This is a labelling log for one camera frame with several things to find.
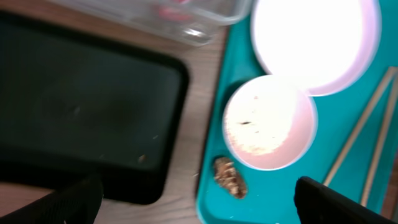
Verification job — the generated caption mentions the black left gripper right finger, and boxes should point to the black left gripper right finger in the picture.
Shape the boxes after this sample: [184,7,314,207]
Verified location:
[294,176,395,224]

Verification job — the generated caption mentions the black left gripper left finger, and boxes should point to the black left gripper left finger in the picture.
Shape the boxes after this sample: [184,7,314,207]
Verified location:
[1,175,103,224]

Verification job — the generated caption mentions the teal serving tray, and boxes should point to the teal serving tray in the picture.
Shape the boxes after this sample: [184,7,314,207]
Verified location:
[197,0,397,224]

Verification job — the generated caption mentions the pink bowl with rice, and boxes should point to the pink bowl with rice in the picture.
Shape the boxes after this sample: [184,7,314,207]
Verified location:
[222,75,318,171]

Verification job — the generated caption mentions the black tray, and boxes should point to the black tray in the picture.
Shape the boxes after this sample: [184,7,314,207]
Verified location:
[1,11,189,205]

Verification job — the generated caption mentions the brown food scrap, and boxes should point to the brown food scrap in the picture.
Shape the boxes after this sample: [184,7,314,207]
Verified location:
[213,157,248,199]

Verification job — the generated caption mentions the left wooden chopstick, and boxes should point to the left wooden chopstick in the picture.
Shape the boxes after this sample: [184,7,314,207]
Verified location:
[323,67,397,186]

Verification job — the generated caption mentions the wooden chopstick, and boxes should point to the wooden chopstick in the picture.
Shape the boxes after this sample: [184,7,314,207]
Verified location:
[360,74,397,207]
[323,67,397,186]

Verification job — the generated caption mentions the right wooden chopstick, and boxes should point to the right wooden chopstick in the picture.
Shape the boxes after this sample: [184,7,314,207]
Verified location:
[360,74,397,207]

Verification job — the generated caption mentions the white round plate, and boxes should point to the white round plate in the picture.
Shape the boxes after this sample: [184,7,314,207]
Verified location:
[251,0,382,96]

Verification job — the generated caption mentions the red snack wrapper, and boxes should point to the red snack wrapper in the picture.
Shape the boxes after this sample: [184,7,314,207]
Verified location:
[155,4,193,22]

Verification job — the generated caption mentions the clear plastic bin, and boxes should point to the clear plastic bin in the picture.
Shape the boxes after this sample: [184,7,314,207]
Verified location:
[52,0,252,47]

